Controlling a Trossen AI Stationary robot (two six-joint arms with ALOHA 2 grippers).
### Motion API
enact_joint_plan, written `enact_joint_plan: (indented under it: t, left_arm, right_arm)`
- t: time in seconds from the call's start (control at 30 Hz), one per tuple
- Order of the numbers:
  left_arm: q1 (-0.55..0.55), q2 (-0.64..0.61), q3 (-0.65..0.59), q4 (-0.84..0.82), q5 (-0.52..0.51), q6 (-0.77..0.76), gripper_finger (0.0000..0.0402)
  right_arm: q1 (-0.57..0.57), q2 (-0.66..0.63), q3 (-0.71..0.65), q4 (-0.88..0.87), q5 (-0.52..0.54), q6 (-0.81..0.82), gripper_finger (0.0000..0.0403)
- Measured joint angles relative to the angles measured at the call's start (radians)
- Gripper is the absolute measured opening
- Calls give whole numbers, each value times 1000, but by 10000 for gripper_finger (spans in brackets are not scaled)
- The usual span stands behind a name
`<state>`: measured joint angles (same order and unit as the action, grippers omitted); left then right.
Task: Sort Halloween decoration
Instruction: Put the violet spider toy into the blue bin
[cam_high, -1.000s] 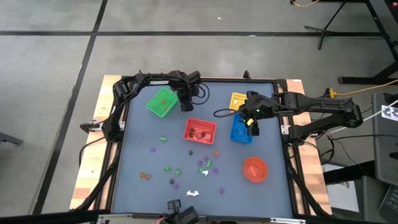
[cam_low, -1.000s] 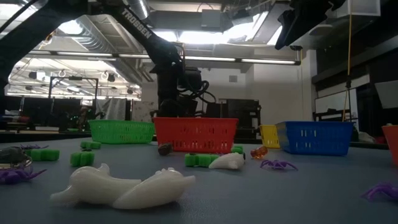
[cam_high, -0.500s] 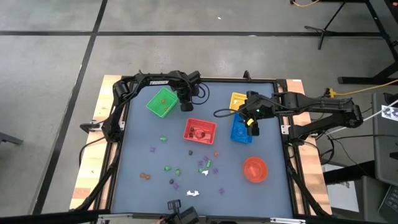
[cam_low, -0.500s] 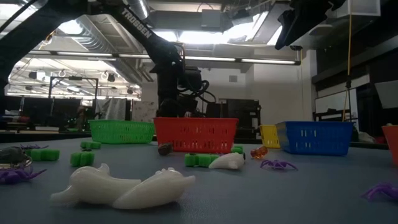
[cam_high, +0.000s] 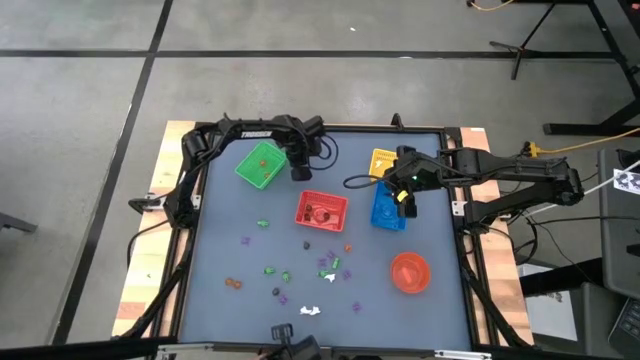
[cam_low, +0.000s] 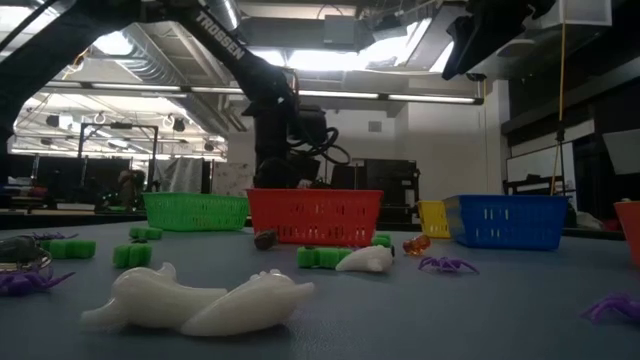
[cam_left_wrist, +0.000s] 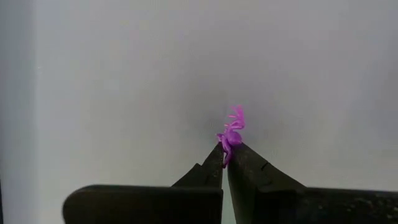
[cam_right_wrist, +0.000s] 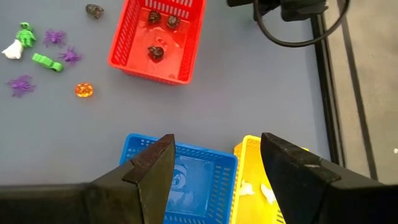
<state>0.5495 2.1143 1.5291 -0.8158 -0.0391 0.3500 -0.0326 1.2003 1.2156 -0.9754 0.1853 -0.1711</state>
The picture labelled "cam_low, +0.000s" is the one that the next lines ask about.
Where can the grey panel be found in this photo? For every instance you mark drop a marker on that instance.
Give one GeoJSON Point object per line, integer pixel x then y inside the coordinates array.
{"type": "Point", "coordinates": [625, 150]}

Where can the person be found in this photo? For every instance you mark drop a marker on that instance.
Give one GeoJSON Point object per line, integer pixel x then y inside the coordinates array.
{"type": "Point", "coordinates": [131, 187]}

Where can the blue plastic basket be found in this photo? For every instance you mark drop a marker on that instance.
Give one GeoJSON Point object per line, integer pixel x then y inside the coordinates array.
{"type": "Point", "coordinates": [510, 222]}

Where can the white plastic ghost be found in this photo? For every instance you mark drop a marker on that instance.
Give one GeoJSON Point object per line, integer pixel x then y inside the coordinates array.
{"type": "Point", "coordinates": [247, 306]}
{"type": "Point", "coordinates": [150, 300]}
{"type": "Point", "coordinates": [366, 260]}

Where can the silver ceiling duct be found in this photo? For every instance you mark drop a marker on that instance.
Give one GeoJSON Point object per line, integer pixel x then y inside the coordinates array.
{"type": "Point", "coordinates": [231, 9]}

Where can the long ceiling light bar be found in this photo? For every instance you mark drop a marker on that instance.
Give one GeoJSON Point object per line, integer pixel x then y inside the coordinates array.
{"type": "Point", "coordinates": [350, 94]}

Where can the yellow plastic basket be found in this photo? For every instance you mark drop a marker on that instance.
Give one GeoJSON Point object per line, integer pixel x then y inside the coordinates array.
{"type": "Point", "coordinates": [432, 220]}

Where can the grey cloth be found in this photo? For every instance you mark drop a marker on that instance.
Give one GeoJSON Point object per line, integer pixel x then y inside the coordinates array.
{"type": "Point", "coordinates": [177, 175]}

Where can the green plastic basket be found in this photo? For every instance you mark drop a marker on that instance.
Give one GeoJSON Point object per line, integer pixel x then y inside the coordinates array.
{"type": "Point", "coordinates": [195, 212]}

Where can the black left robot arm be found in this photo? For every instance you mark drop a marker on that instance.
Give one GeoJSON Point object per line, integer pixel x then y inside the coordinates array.
{"type": "Point", "coordinates": [235, 50]}

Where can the black cabinet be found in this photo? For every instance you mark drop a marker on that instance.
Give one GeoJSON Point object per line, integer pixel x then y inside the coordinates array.
{"type": "Point", "coordinates": [385, 185]}

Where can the red plastic basket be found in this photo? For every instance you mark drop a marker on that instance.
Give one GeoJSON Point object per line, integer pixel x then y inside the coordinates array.
{"type": "Point", "coordinates": [315, 217]}

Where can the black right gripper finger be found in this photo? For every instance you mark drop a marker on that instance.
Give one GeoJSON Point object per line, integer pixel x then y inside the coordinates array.
{"type": "Point", "coordinates": [480, 40]}

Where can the grey ceiling unit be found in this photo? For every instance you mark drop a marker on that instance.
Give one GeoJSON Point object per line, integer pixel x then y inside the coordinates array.
{"type": "Point", "coordinates": [340, 30]}

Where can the purple plastic spider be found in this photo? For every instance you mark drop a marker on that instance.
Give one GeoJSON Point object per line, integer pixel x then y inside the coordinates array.
{"type": "Point", "coordinates": [443, 264]}
{"type": "Point", "coordinates": [51, 236]}
{"type": "Point", "coordinates": [22, 283]}
{"type": "Point", "coordinates": [617, 305]}

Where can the green toy block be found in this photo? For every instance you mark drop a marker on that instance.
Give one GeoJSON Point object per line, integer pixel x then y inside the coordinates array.
{"type": "Point", "coordinates": [131, 256]}
{"type": "Point", "coordinates": [69, 249]}

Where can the white wall board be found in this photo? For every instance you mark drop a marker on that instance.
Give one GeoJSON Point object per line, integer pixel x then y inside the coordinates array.
{"type": "Point", "coordinates": [535, 162]}

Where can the orange translucent pumpkin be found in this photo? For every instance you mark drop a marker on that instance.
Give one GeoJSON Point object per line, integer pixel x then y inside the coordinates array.
{"type": "Point", "coordinates": [417, 245]}

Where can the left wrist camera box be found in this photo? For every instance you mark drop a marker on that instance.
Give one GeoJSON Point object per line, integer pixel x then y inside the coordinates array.
{"type": "Point", "coordinates": [312, 122]}

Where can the orange plastic bowl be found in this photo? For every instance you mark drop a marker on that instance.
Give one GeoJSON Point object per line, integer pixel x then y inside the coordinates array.
{"type": "Point", "coordinates": [630, 225]}

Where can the black metal frame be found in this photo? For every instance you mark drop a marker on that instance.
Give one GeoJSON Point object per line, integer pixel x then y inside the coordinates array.
{"type": "Point", "coordinates": [121, 125]}

